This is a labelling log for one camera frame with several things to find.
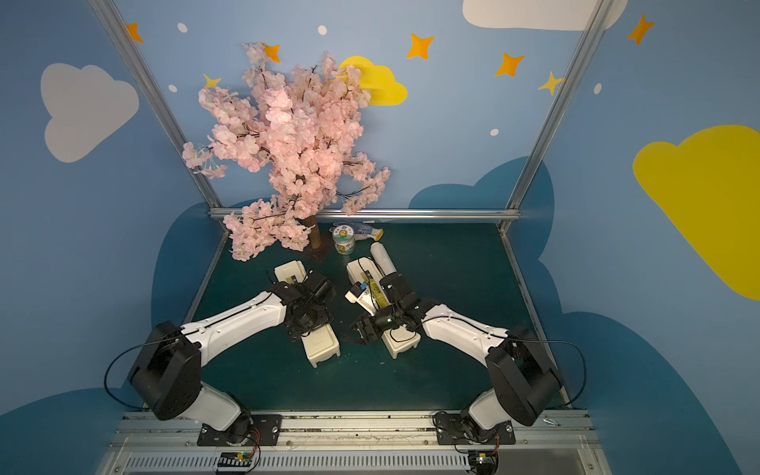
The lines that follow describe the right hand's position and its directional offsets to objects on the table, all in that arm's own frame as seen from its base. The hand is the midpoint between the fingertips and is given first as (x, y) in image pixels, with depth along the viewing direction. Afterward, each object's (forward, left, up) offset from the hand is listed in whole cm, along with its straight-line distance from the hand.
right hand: (353, 330), depth 78 cm
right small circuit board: (-26, -35, -17) cm, 47 cm away
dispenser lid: (-3, +9, -4) cm, 10 cm away
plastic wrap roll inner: (+33, -5, -10) cm, 35 cm away
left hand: (+5, +10, -7) cm, 13 cm away
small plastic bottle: (+48, +3, -13) cm, 50 cm away
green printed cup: (+38, +9, -6) cm, 40 cm away
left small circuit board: (-29, +26, -14) cm, 41 cm away
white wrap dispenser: (-3, -12, +3) cm, 13 cm away
